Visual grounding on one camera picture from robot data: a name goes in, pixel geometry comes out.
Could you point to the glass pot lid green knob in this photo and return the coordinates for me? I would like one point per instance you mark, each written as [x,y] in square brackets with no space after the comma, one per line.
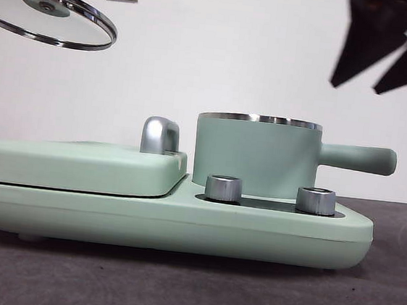
[46,19]

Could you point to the silver cooker dial knob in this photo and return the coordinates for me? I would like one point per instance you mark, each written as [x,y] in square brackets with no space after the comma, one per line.
[316,201]
[223,189]

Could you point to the mint green cooker base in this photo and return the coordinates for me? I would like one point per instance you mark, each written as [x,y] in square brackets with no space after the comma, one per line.
[271,236]

